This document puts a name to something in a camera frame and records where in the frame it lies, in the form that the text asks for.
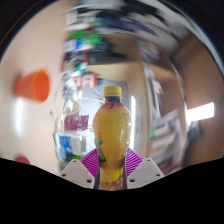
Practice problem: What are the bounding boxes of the flat round red coaster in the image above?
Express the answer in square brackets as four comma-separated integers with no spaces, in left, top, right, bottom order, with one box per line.
[14,155,32,166]

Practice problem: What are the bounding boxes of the green plastic jar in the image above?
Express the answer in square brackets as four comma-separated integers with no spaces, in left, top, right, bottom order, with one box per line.
[68,29,103,43]

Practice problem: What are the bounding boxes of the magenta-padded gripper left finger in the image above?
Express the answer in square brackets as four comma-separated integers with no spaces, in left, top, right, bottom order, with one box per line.
[59,148,101,190]

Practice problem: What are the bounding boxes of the white and blue box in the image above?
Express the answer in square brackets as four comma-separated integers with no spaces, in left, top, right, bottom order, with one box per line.
[58,133,89,159]

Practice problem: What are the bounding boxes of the white bar desk lamp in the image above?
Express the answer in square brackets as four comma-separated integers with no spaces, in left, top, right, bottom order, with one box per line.
[130,95,137,141]

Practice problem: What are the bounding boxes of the yellow juice bottle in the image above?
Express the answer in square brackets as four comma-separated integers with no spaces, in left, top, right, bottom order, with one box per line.
[91,85,133,191]

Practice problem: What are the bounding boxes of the orange plastic cup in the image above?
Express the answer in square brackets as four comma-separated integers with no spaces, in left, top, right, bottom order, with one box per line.
[13,69,52,103]

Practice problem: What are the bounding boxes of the ceiling tube light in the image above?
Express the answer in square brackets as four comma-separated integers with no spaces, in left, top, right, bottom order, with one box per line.
[185,101,216,123]

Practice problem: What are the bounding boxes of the red and white can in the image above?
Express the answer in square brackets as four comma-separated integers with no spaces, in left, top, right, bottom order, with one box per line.
[72,73,98,89]

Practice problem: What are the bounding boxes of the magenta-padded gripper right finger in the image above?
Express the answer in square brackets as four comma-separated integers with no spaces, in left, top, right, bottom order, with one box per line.
[124,147,165,190]

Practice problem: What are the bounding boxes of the magenta packet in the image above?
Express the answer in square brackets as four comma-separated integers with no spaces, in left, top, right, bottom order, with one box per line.
[63,114,91,132]

